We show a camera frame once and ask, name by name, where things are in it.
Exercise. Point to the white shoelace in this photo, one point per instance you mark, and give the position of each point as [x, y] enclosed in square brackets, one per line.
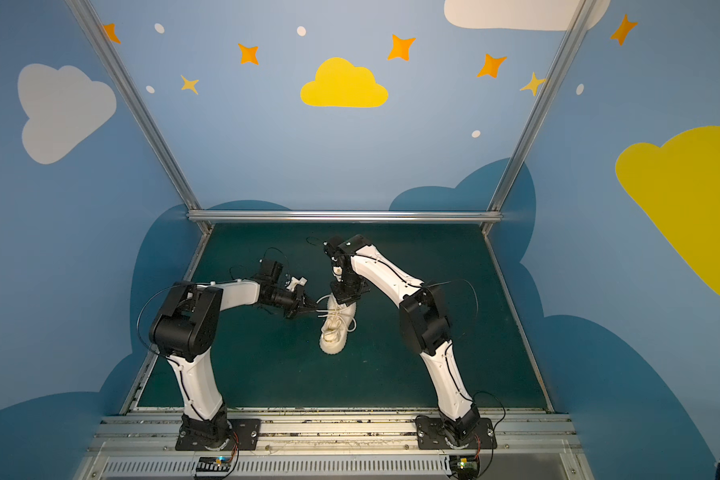
[339, 320]

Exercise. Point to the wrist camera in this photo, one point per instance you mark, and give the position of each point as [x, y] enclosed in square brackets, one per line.
[272, 273]
[338, 273]

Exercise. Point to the left small circuit board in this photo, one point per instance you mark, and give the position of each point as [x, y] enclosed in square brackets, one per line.
[213, 467]

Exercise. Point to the rear aluminium frame bar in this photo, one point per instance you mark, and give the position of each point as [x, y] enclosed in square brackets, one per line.
[286, 216]

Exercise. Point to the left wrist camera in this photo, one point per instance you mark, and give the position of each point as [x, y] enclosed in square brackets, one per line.
[272, 273]

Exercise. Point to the aluminium frame post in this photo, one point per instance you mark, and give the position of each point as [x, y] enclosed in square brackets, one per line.
[89, 22]
[556, 74]

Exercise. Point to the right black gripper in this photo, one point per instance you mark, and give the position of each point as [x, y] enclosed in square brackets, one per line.
[345, 291]

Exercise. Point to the right small circuit board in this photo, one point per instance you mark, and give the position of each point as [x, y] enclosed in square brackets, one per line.
[464, 468]

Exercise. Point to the left aluminium frame post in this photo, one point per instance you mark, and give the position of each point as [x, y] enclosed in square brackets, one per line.
[89, 22]

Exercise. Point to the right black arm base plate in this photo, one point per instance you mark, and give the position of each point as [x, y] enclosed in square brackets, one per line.
[432, 433]

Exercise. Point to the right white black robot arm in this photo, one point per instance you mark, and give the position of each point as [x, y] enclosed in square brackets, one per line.
[424, 324]

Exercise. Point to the right aluminium frame post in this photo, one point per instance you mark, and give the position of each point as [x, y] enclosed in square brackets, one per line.
[556, 74]

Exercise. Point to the front aluminium rail base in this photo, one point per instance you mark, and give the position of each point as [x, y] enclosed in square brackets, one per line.
[336, 444]

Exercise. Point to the white knit sneaker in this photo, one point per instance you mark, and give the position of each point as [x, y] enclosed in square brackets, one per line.
[332, 348]

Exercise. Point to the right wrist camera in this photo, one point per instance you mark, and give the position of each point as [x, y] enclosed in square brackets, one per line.
[338, 273]

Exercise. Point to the small circuit board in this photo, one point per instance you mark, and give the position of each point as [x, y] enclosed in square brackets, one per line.
[464, 468]
[213, 467]

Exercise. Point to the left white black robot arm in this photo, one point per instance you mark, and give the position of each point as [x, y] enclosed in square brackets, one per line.
[184, 331]

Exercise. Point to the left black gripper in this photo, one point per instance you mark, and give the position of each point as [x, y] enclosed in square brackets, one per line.
[297, 301]

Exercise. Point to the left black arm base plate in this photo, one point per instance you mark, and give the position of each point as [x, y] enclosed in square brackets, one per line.
[218, 435]

